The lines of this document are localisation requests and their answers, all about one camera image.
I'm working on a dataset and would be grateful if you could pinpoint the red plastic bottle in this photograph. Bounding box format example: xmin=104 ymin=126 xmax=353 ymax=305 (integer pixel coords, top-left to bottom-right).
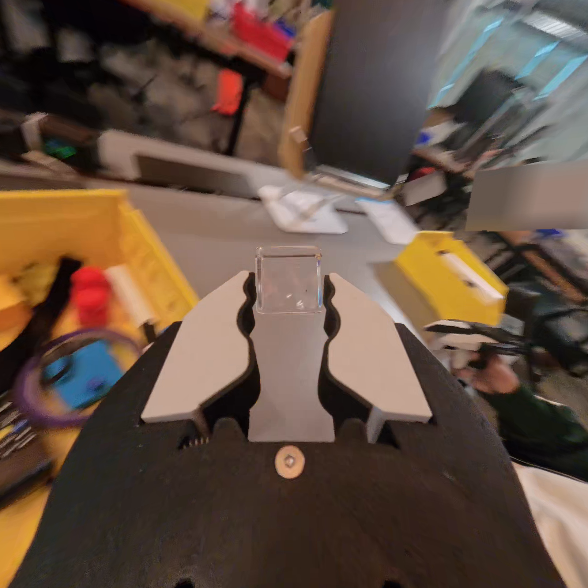
xmin=71 ymin=266 xmax=114 ymax=328

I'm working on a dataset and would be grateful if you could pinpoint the red plastic bin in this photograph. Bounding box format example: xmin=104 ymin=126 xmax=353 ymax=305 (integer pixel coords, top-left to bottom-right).
xmin=232 ymin=5 xmax=296 ymax=61

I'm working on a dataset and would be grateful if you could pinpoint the black monitor with white stand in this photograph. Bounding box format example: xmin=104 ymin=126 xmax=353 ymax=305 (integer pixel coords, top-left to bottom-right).
xmin=257 ymin=0 xmax=449 ymax=235

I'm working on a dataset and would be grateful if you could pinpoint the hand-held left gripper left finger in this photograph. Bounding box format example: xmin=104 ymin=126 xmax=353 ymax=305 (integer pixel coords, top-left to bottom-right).
xmin=140 ymin=271 xmax=262 ymax=423

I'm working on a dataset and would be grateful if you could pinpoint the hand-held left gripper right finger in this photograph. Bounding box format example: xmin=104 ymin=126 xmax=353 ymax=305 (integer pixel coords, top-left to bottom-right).
xmin=317 ymin=272 xmax=433 ymax=444

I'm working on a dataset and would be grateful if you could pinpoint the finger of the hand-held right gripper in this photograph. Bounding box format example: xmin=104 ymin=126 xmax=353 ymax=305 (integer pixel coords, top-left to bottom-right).
xmin=439 ymin=337 xmax=498 ymax=354
xmin=424 ymin=319 xmax=498 ymax=339

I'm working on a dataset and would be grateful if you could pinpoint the white garment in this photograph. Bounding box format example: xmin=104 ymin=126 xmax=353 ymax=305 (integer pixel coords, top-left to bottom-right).
xmin=512 ymin=462 xmax=588 ymax=588

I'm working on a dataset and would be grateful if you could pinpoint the blue flat item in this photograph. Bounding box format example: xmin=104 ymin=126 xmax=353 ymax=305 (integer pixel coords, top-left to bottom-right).
xmin=43 ymin=342 xmax=126 ymax=410

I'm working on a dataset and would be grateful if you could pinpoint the person's right hand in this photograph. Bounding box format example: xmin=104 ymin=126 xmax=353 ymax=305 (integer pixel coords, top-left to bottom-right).
xmin=459 ymin=354 xmax=522 ymax=395

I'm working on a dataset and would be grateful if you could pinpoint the person's right forearm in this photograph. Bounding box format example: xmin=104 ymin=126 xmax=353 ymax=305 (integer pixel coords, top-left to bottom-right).
xmin=487 ymin=385 xmax=588 ymax=481

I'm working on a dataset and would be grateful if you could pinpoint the orange traffic cone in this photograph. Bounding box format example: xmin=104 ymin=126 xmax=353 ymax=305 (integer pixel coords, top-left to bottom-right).
xmin=211 ymin=69 xmax=245 ymax=116

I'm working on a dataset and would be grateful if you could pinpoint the clear glass cube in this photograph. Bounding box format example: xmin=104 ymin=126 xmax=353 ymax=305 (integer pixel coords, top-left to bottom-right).
xmin=255 ymin=246 xmax=323 ymax=316

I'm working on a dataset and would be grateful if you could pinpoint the yellow plastic bin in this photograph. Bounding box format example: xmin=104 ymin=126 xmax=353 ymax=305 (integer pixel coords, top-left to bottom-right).
xmin=395 ymin=231 xmax=510 ymax=328
xmin=0 ymin=189 xmax=201 ymax=575

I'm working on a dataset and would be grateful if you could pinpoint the grey desk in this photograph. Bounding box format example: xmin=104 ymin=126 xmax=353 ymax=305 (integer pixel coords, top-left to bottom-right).
xmin=87 ymin=179 xmax=414 ymax=443

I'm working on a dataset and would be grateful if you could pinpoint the white rolled item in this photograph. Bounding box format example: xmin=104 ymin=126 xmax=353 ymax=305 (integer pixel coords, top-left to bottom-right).
xmin=106 ymin=266 xmax=158 ymax=328

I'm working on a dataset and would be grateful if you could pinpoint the purple ring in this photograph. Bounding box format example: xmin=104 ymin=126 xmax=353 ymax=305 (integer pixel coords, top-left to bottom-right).
xmin=14 ymin=328 xmax=143 ymax=429

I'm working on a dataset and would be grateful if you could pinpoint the black strap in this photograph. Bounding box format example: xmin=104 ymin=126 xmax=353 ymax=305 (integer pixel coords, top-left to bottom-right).
xmin=0 ymin=257 xmax=84 ymax=392

